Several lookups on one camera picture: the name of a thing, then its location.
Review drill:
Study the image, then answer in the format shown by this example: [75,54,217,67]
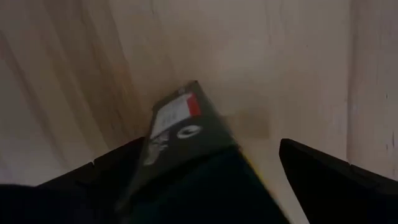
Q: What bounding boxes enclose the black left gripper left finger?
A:
[0,136,150,224]

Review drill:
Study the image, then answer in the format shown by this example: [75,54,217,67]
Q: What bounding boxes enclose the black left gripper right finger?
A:
[278,138,398,224]

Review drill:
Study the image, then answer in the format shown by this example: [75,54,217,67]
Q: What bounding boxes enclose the Crayola crayon box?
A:
[114,80,292,224]

